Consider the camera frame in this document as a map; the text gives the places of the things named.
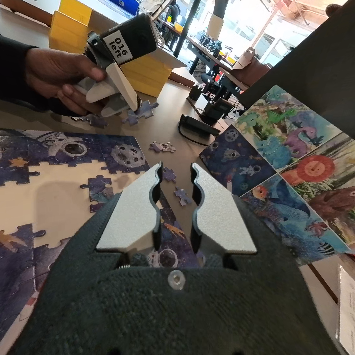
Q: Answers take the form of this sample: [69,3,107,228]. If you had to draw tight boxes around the beige cylinder lamp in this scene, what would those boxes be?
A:
[207,0,231,39]

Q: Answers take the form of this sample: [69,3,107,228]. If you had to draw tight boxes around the person's left hand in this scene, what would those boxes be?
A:
[25,48,107,116]

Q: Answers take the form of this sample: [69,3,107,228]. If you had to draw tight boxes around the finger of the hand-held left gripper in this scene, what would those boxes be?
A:
[106,63,142,112]

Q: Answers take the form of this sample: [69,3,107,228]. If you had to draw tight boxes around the pale paper bag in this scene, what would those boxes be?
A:
[231,47,257,70]

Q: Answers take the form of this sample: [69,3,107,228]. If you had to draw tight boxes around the yellow foam block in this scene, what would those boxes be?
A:
[49,11,172,98]

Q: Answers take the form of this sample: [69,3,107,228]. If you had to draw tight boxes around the background wooden desk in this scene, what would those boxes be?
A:
[186,35,250,92]

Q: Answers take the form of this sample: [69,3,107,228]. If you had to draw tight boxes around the blue crate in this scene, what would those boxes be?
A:
[109,0,140,15]

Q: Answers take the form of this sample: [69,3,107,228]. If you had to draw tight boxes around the black charging dock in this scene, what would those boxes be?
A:
[205,98,234,125]

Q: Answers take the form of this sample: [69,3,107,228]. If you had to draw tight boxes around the illustrated animal puzzle box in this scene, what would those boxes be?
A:
[199,84,355,267]

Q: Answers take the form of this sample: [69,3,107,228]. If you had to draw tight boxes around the black upright pole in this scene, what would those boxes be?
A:
[173,0,201,58]

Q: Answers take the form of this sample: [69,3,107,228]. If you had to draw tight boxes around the laminated instruction sheet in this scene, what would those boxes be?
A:
[336,265,355,355]

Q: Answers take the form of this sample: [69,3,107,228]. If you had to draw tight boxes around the black power adapter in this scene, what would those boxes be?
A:
[179,114,220,139]

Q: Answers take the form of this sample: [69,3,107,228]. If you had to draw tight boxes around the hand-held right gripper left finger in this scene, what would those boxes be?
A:
[96,162,163,257]

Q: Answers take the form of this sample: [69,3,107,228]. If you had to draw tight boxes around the black adapter cable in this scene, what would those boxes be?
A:
[178,122,211,146]

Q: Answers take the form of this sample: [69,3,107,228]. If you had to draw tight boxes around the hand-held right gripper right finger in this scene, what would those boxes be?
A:
[190,163,258,256]

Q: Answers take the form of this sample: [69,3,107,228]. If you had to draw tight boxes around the joined planet puzzle pieces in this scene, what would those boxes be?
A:
[80,175,122,213]

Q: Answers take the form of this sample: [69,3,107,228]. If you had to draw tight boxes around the space jigsaw puzzle board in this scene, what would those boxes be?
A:
[0,128,207,343]

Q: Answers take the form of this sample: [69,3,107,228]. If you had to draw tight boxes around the white flat box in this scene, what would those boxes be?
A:
[89,11,187,70]

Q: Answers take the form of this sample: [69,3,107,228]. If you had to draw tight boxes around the row of puzzle pieces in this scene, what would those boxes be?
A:
[149,141,192,206]

